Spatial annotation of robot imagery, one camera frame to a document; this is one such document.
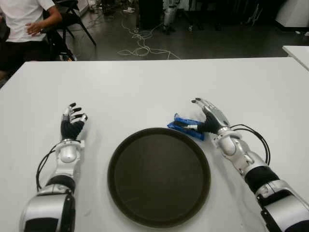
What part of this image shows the person in white shirt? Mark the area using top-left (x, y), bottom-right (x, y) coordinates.
top-left (0, 0), bottom-right (63, 78)

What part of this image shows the silver humanoid robot leg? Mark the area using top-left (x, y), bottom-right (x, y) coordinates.
top-left (162, 0), bottom-right (179, 34)

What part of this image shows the white cabinet with black base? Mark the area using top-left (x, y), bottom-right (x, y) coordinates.
top-left (275, 0), bottom-right (309, 31)

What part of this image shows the folded metal stand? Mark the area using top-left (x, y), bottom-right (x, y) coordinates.
top-left (246, 2), bottom-right (263, 25)

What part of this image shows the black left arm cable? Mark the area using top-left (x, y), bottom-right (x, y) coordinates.
top-left (35, 144), bottom-right (60, 191)

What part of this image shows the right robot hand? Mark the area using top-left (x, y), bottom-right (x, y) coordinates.
top-left (177, 97), bottom-right (230, 134)

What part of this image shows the white floor cable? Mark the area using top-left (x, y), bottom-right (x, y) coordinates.
top-left (117, 16), bottom-right (182, 60)

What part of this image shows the white side table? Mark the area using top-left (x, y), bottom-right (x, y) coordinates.
top-left (282, 44), bottom-right (309, 72)

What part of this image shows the blue Oreo package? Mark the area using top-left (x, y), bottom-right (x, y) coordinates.
top-left (168, 113), bottom-right (206, 140)

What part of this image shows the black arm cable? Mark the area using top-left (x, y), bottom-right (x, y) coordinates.
top-left (35, 144), bottom-right (60, 191)
top-left (229, 124), bottom-right (271, 166)

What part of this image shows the black wheeled chair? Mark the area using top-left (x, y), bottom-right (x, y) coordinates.
top-left (178, 0), bottom-right (223, 32)

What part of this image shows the round brown tray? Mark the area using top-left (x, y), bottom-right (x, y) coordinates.
top-left (107, 127), bottom-right (212, 228)

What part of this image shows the black folding chair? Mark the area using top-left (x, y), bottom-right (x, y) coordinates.
top-left (40, 0), bottom-right (97, 61)

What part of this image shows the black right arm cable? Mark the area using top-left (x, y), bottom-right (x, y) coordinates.
top-left (229, 124), bottom-right (271, 166)

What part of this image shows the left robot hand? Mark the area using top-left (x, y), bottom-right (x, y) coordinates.
top-left (60, 102), bottom-right (88, 141)

